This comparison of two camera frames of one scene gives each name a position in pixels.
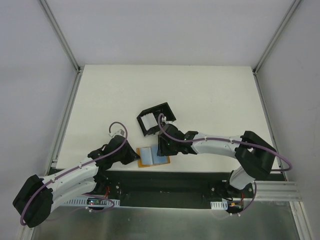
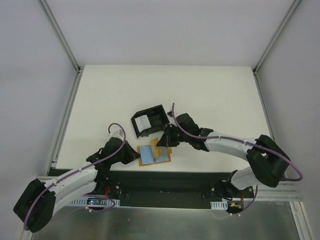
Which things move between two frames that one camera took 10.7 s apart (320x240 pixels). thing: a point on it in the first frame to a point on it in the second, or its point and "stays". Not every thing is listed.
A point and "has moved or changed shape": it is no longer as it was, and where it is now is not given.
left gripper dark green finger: (128, 154) stays
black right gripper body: (163, 146) to (169, 136)
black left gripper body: (130, 155) stays
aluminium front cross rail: (266, 191) stays
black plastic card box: (164, 109) has moved or changed shape
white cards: (149, 121) to (142, 122)
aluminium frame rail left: (78, 70) stays
